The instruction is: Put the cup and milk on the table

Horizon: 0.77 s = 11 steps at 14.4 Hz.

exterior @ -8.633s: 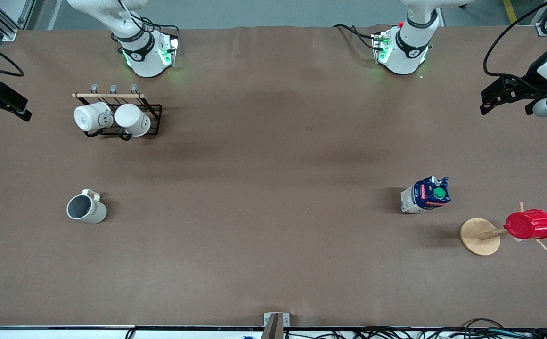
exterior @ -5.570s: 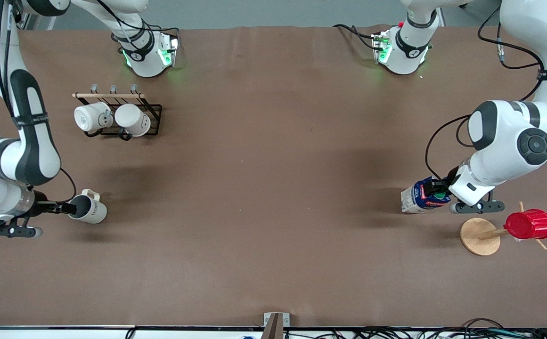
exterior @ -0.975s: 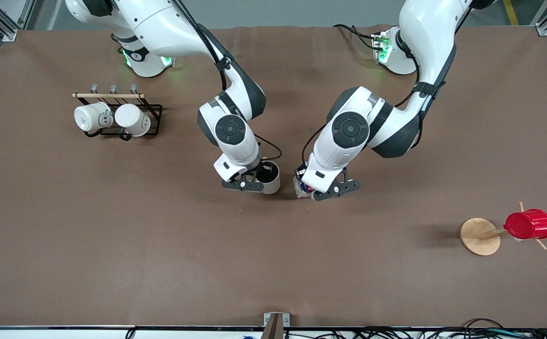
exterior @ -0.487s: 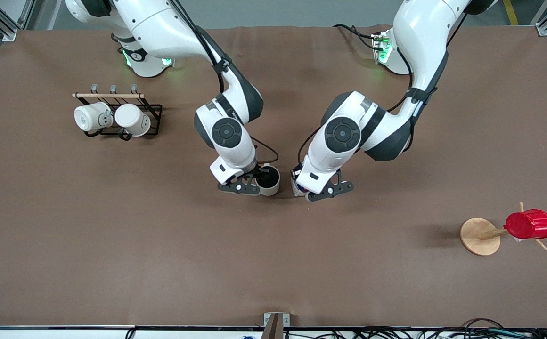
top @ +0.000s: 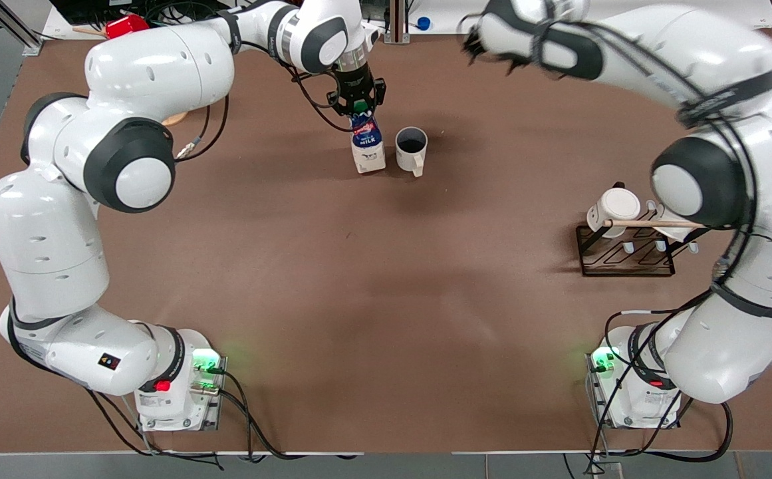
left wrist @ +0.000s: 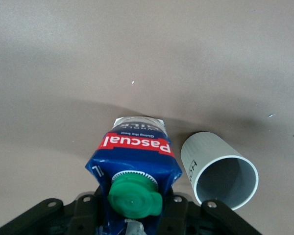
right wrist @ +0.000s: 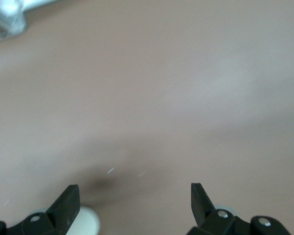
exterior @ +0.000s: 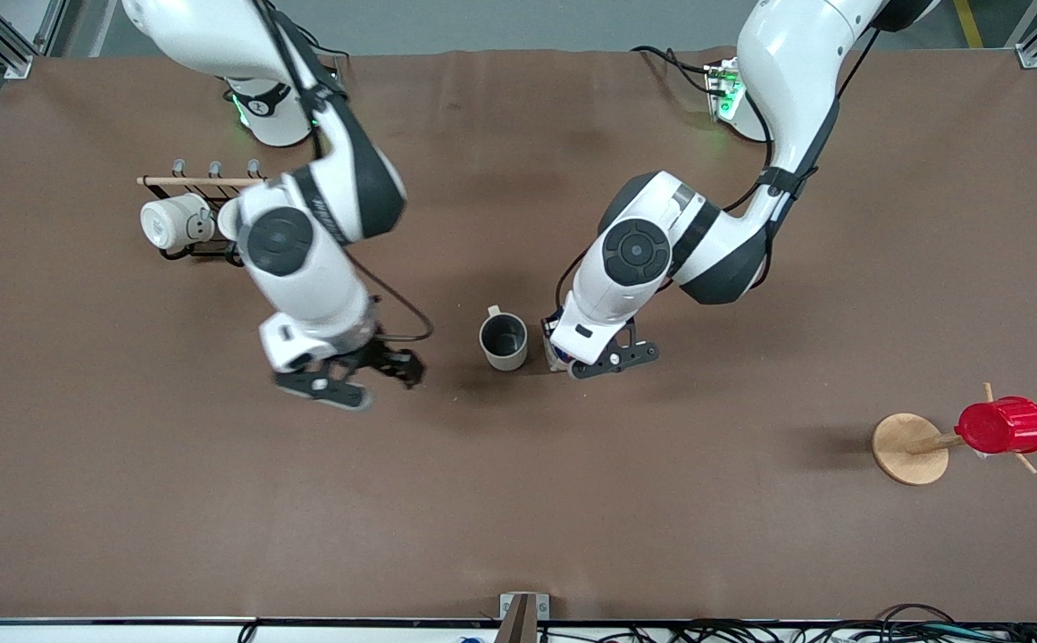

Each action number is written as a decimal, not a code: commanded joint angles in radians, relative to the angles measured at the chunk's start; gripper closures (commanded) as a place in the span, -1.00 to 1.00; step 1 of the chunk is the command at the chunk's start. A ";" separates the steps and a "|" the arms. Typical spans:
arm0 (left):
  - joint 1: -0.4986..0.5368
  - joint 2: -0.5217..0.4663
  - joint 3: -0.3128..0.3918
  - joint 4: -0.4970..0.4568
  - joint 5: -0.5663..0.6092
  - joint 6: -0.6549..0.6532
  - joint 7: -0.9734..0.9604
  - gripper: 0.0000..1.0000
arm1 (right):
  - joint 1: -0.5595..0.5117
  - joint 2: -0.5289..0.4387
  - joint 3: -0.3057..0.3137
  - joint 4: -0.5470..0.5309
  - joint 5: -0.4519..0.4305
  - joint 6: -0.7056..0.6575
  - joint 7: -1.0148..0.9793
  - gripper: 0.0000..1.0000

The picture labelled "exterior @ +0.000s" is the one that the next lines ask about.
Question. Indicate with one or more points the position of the control box with green light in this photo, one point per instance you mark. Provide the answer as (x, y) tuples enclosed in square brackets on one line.
[(723, 89)]

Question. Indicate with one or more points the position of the wooden mug tree stand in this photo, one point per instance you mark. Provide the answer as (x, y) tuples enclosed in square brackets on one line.
[(907, 451)]

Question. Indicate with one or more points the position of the white ceramic mug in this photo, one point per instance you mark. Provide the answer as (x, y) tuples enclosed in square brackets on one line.
[(170, 223)]

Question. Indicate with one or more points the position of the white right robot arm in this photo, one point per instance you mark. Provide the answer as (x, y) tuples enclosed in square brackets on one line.
[(304, 259)]

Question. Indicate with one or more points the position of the grey mug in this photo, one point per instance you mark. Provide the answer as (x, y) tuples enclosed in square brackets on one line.
[(504, 341)]

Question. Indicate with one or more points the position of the metal table edge bracket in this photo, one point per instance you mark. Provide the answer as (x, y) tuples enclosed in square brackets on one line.
[(523, 616)]

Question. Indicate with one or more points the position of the red plastic cup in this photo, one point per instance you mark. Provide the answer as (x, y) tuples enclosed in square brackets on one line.
[(1005, 426)]

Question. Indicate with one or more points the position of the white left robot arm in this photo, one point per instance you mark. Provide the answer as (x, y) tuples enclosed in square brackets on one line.
[(786, 89)]

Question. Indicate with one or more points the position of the black rack with wooden bar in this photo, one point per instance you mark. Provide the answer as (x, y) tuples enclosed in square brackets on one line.
[(201, 181)]

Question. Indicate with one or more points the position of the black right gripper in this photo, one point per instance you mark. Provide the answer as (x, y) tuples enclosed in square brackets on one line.
[(381, 354)]

